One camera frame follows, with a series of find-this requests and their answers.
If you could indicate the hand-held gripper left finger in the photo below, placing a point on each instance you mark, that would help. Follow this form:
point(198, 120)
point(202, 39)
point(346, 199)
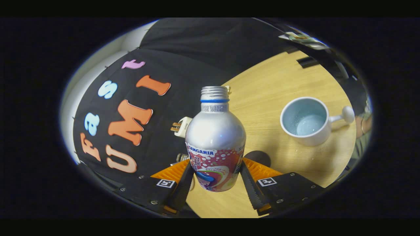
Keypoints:
point(182, 190)

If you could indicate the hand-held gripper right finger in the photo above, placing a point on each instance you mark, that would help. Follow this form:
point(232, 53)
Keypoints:
point(251, 190)

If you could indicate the dark brown round coaster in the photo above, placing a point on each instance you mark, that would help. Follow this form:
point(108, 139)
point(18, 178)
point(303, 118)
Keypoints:
point(261, 157)

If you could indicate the silver juice bottle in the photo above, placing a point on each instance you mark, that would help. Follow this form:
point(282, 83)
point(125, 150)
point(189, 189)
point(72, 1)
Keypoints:
point(215, 134)

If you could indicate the white cup with blue inside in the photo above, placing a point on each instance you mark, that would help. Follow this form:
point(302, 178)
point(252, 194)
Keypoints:
point(315, 136)

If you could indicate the brown toast slice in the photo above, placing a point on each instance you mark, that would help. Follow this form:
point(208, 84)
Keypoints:
point(175, 127)

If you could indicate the white toaster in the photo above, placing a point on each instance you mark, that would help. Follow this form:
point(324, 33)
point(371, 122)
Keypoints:
point(184, 126)

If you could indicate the wooden table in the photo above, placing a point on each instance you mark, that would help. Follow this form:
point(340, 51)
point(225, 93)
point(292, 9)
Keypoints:
point(262, 105)

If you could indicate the small black block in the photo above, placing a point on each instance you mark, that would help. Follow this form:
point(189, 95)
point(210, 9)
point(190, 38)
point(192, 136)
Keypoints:
point(308, 62)
point(292, 50)

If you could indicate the black backdrop cloth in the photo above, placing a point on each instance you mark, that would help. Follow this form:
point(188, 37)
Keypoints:
point(197, 49)

